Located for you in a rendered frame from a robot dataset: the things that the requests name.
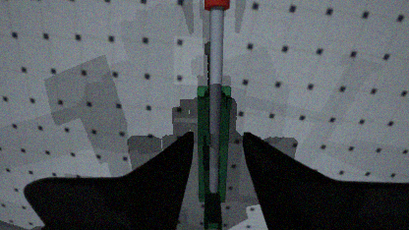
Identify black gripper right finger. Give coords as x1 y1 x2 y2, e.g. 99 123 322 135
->
243 132 409 230

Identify grey pin with red cap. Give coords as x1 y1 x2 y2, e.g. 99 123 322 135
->
204 0 230 193

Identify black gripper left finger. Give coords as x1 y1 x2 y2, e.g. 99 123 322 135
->
24 132 194 230

